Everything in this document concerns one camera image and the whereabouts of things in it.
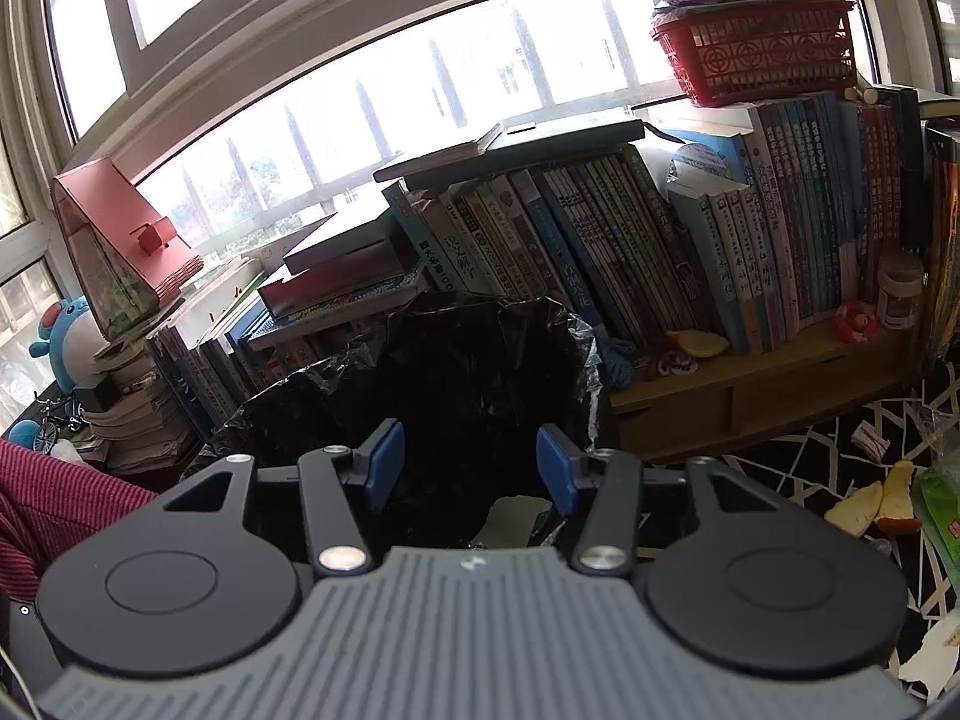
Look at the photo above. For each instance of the orange edged fruit peel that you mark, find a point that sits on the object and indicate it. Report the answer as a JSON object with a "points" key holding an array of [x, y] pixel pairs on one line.
{"points": [[900, 495]]}

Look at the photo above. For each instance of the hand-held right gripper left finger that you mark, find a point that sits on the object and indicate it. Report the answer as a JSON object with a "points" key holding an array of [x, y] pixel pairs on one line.
{"points": [[386, 461]]}

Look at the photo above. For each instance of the black trash bag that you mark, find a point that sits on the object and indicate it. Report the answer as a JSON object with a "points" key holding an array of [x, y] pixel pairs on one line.
{"points": [[465, 367]]}

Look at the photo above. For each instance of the green snack packet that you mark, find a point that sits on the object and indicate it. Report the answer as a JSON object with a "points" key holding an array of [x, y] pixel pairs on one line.
{"points": [[941, 517]]}

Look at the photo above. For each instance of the white lidded jar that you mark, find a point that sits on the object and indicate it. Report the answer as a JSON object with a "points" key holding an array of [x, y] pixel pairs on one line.
{"points": [[900, 292]]}

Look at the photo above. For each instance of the pale yellow fruit peel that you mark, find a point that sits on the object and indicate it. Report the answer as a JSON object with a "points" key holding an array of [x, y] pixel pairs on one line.
{"points": [[855, 511]]}

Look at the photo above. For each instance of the small red white figurine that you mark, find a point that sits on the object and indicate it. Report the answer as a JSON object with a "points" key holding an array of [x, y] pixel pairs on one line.
{"points": [[675, 365]]}

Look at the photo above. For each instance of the row of upright books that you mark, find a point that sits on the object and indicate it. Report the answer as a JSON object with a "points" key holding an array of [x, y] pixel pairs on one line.
{"points": [[750, 240]]}

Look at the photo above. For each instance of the flat dark book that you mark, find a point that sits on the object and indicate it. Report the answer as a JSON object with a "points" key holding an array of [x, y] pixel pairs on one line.
{"points": [[435, 161]]}

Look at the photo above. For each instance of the clear blue plastic packet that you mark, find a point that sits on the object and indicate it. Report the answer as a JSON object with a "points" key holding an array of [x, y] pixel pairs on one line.
{"points": [[697, 161]]}

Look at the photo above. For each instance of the white torn paper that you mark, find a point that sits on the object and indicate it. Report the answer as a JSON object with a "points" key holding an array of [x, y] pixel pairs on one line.
{"points": [[930, 656]]}

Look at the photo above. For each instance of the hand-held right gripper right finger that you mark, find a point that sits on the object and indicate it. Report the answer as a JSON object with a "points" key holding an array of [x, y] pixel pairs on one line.
{"points": [[559, 469]]}

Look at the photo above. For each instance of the small yellow fruit peel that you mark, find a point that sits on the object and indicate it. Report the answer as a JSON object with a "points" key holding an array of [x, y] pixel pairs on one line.
{"points": [[697, 343]]}

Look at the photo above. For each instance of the black flat case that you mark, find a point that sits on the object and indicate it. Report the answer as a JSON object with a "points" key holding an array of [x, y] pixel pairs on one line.
{"points": [[570, 139]]}

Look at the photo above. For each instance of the stack of old worn books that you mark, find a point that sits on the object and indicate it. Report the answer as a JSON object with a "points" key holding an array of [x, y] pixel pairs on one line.
{"points": [[135, 420]]}

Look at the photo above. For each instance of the blue plush toy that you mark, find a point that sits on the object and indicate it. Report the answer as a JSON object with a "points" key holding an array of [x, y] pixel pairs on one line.
{"points": [[67, 330]]}

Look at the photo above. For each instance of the red pink round toy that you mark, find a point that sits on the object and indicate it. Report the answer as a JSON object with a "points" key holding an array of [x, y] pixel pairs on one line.
{"points": [[856, 322]]}

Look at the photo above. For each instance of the wooden drawer shelf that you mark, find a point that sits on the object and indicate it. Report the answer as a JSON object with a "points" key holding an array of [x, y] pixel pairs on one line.
{"points": [[712, 405]]}

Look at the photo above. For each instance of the white framed window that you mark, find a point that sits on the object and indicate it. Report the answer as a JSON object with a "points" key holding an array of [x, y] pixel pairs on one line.
{"points": [[337, 112]]}

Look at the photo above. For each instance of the shiny foil covered book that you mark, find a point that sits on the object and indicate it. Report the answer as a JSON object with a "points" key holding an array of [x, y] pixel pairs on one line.
{"points": [[945, 240]]}

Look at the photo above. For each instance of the white striped wrapper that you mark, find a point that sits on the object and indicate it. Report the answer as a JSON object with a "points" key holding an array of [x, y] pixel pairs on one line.
{"points": [[870, 439]]}

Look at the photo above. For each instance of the person's maroon ribbed clothing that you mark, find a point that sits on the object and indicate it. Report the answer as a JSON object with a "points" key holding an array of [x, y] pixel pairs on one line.
{"points": [[52, 502]]}

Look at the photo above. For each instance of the black white patterned tablecloth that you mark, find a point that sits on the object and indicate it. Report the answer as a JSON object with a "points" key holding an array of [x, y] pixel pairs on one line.
{"points": [[810, 465]]}

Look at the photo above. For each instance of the red plastic basket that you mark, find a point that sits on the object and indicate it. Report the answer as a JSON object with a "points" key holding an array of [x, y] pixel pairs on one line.
{"points": [[750, 52]]}

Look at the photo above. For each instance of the pile of flat books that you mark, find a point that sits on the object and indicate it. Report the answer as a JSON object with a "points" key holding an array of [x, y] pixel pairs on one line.
{"points": [[337, 262]]}

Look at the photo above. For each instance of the small black toy bicycle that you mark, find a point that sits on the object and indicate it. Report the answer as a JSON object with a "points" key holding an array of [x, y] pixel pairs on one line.
{"points": [[49, 431]]}

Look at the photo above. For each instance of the blue yarn ball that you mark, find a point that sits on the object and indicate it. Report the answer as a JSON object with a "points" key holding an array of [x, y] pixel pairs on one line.
{"points": [[619, 356]]}

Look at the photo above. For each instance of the red paper house model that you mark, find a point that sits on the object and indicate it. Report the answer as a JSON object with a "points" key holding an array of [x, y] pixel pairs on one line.
{"points": [[97, 195]]}

